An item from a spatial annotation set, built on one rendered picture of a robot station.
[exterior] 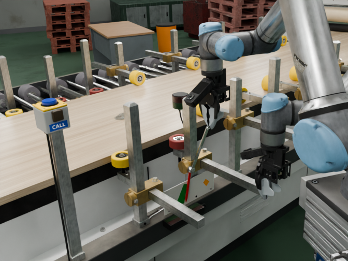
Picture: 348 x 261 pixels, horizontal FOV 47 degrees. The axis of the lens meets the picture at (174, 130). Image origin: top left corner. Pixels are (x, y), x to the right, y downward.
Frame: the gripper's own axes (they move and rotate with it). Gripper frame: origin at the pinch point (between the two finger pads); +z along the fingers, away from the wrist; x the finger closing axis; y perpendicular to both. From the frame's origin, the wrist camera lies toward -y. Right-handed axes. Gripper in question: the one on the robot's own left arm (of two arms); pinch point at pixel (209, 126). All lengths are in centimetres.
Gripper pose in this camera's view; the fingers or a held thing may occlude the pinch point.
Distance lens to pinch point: 143.0
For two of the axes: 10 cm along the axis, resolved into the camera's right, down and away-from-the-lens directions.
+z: 0.7, 9.1, 4.1
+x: -6.5, -2.7, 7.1
